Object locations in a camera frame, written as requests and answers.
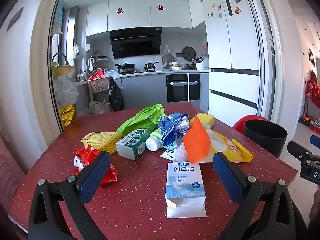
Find black wok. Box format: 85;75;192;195
115;62;137;75

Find white mop pole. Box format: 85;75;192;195
186;72;191;103

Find white foam fruit net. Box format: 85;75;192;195
173;142;190;163

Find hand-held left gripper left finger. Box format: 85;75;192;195
28;151;111;240

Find red plastic basket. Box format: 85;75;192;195
88;70;105;81

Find white rice cooker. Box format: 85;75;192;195
195;58;209;71

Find red cartoon wrapper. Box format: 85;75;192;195
74;146;118;188

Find red round stool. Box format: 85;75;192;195
232;115;268;134

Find black trash bin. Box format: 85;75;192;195
243;119;288;158

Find clear plastic bags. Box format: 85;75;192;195
53;74;80;106

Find green disinfectant bottle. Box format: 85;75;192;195
116;127;155;161

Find white refrigerator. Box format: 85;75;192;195
201;0;261;117

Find orange paper sheet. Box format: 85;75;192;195
183;116;211;164

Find grey kitchen counter cabinets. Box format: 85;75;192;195
116;69;210;111

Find grey round steamer rack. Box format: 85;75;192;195
161;54;174;66

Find white printed leaflet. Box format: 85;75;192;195
160;147;181;161

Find black range hood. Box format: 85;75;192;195
109;27;163;60

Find black built-in oven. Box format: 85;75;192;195
165;73;201;103

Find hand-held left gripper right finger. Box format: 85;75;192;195
213;152;296;240

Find red gift boxes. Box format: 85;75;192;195
299;114;320;132

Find person's right hand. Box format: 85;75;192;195
311;187;320;221

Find white plaster box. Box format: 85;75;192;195
165;162;207;218

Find red festive cloth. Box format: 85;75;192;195
303;70;320;106

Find beige plastic basket rack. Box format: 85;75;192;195
87;77;111;103

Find gold foil bag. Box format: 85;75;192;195
60;104;77;128

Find kitchen faucet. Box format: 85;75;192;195
52;52;70;67

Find yellow foam fruit net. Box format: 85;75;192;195
82;131;122;155

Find black cooking pot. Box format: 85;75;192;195
143;61;160;72

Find yellow snack bag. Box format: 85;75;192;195
204;129;254;163

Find green plastic pouch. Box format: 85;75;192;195
117;104;165;136

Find yellow sponge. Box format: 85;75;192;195
189;113;215;128

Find white upper cabinets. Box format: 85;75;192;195
86;0;193;37

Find crumpled blue white packaging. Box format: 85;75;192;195
158;113;191;148

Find black plastic bag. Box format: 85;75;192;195
109;77;125;112

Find dark round steamer rack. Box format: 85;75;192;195
182;46;196;61

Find yellow plastic basin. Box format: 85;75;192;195
51;65;76;78

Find sliding door frame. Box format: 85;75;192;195
29;0;284;136

